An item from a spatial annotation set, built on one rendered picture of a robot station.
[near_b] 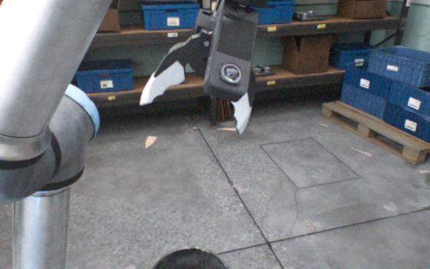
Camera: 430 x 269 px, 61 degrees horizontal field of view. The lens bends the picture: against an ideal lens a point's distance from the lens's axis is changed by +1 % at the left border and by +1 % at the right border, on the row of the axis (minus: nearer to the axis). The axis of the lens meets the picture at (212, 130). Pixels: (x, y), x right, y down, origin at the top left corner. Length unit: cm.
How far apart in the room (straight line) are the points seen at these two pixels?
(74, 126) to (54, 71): 19
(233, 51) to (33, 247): 46
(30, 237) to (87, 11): 43
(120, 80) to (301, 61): 190
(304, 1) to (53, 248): 414
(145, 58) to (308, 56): 176
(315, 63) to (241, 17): 373
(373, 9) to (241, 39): 399
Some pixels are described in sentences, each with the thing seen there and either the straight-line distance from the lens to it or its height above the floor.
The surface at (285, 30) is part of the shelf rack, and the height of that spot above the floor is 96.
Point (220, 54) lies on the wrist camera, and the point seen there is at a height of 151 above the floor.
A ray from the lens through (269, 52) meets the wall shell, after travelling 443.
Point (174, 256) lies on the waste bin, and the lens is 170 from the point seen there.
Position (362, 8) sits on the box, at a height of 112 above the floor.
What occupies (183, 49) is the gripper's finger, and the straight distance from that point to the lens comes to 45.
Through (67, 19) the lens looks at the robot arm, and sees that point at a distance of 32.
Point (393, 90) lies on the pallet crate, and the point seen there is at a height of 48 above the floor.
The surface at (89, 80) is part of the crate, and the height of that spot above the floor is 58.
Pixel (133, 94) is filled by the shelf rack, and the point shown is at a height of 44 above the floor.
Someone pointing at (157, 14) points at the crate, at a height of 114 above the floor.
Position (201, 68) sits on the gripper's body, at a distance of 46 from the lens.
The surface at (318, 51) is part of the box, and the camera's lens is 411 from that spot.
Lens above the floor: 160
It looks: 26 degrees down
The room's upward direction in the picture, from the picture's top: straight up
